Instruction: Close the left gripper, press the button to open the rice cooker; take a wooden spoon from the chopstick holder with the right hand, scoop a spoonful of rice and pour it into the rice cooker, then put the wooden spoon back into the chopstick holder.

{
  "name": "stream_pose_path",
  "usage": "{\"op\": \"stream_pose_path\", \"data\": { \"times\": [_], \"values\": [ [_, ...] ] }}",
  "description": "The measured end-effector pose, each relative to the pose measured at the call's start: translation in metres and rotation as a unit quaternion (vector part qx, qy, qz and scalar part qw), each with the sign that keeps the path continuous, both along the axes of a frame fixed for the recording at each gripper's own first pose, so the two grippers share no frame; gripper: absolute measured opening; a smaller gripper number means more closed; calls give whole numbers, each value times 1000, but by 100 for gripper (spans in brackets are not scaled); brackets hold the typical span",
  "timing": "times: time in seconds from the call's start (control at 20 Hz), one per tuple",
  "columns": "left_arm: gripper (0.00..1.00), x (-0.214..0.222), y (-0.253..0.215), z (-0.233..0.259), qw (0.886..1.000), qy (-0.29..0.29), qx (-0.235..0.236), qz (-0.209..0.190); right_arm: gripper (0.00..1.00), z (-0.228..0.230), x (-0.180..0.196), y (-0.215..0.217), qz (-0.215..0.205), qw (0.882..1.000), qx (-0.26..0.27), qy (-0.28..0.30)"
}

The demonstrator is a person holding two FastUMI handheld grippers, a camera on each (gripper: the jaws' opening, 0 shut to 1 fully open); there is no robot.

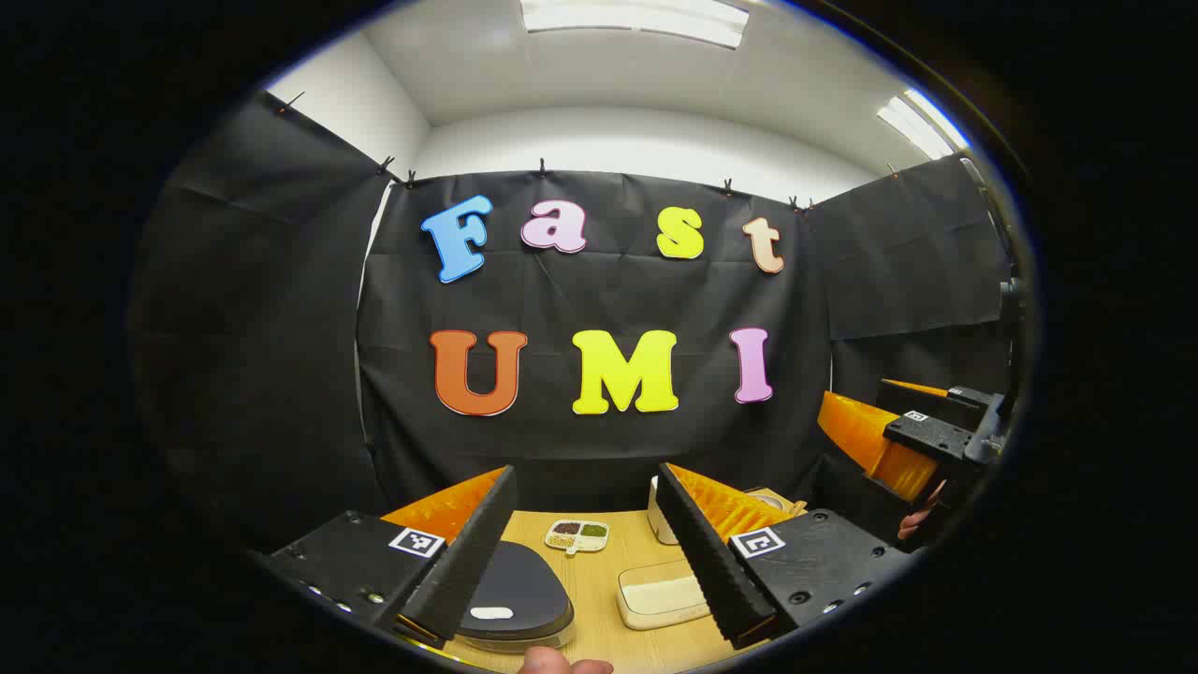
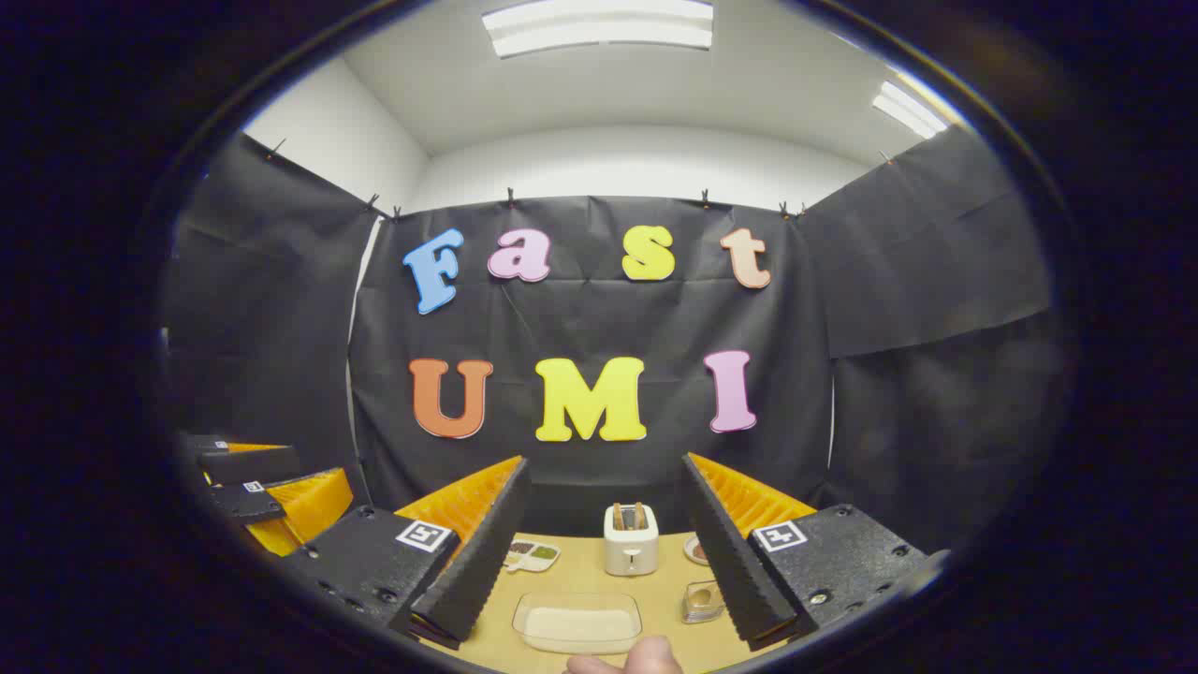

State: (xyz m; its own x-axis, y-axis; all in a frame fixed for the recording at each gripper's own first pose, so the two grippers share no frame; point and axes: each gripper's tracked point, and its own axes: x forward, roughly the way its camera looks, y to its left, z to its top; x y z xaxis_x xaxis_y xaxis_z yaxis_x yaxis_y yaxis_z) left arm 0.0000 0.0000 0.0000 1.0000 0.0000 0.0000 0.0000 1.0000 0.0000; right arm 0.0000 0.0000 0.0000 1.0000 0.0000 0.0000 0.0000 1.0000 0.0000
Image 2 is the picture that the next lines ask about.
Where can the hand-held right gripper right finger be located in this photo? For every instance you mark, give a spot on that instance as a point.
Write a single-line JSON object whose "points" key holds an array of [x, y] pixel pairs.
{"points": [[735, 562]]}

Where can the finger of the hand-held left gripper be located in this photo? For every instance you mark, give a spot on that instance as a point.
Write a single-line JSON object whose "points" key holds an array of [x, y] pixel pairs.
{"points": [[309, 510], [253, 465]]}

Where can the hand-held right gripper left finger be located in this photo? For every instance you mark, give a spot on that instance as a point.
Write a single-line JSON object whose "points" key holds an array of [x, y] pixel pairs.
{"points": [[477, 562]]}

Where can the clear glass chopstick holder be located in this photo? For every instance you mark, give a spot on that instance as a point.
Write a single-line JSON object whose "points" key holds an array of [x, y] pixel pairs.
{"points": [[702, 613]]}

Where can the clear rice container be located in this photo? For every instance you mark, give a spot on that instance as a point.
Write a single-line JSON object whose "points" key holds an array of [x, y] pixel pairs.
{"points": [[578, 648]]}

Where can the round white plate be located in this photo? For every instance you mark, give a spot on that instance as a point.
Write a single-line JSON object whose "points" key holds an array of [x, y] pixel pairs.
{"points": [[696, 550]]}

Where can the white divided dish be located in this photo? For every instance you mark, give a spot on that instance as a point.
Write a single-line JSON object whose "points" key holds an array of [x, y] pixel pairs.
{"points": [[532, 556]]}

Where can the white toaster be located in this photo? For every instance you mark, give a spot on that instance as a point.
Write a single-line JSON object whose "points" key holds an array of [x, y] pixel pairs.
{"points": [[630, 552]]}

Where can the black backdrop cloth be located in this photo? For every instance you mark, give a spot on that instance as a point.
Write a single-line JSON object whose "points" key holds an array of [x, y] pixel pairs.
{"points": [[580, 323]]}

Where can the long ceiling light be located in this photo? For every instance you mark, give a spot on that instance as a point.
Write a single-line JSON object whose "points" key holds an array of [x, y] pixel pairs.
{"points": [[908, 110], [599, 23]]}

